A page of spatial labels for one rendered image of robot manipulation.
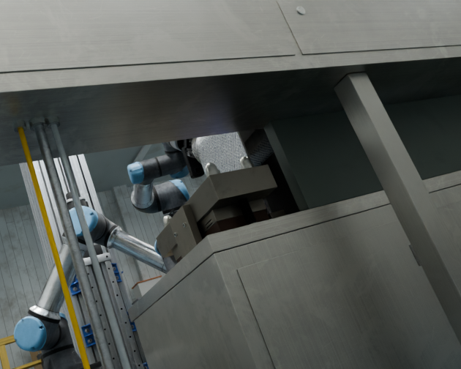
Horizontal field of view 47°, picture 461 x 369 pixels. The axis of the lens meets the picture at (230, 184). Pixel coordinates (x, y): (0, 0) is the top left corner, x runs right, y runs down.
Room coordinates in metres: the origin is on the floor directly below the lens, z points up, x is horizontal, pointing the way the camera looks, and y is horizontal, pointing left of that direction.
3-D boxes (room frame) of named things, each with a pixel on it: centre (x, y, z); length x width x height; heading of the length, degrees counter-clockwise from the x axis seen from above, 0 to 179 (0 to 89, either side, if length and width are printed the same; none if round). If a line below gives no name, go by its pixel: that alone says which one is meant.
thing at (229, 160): (1.39, -0.01, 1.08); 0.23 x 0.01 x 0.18; 32
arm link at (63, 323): (2.00, 0.84, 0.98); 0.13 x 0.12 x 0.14; 179
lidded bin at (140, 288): (9.81, 2.15, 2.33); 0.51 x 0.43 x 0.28; 124
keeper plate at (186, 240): (1.24, 0.15, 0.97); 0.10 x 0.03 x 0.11; 32
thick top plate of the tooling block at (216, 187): (1.30, 0.08, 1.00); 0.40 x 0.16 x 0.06; 32
